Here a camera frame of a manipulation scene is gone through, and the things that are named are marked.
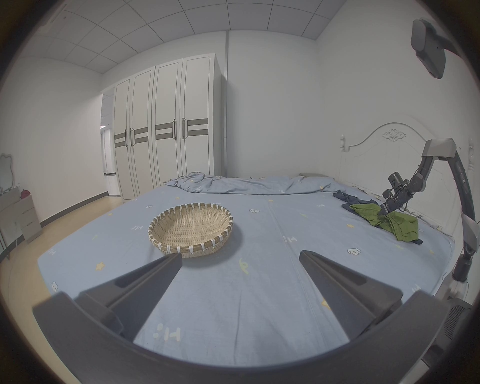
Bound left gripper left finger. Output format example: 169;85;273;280
76;253;184;343

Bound round woven basket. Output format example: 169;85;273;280
147;203;234;259

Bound bed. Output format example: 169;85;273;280
37;122;475;366

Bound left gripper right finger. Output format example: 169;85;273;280
299;250;403;343

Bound pale dressing table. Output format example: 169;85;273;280
0;186;43;259

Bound cloud-shaped mirror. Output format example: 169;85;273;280
0;153;14;194

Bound pale blue quilt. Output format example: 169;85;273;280
163;172;345;196

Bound green shorts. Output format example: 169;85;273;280
349;203;419;242

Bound white vertical pipe cover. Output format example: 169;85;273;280
224;31;230;177

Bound dark blue garment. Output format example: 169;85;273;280
332;190;424;245

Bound white wardrobe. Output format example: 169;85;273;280
112;52;227;200

